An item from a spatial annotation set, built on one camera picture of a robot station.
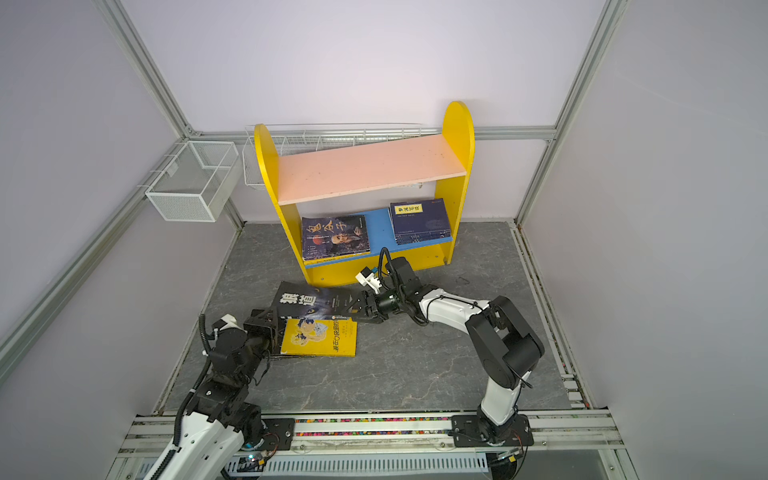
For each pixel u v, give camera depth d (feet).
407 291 2.34
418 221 3.17
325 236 3.08
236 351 1.90
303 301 2.71
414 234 3.08
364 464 5.18
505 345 1.56
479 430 2.17
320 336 2.85
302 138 3.06
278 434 2.41
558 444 2.38
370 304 2.41
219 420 1.78
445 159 2.66
